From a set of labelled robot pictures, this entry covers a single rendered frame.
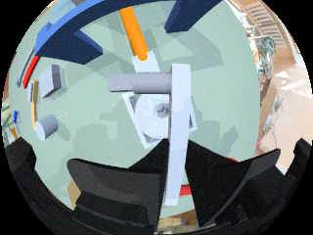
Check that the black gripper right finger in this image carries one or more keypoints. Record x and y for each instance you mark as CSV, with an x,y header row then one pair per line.
x,y
215,180

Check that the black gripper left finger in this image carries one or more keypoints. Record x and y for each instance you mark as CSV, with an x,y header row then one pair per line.
x,y
140,184

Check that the red flat bar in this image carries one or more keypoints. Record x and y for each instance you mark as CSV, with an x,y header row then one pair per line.
x,y
28,74

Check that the pale blue cylinder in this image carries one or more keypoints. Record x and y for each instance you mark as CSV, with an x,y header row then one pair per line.
x,y
46,126

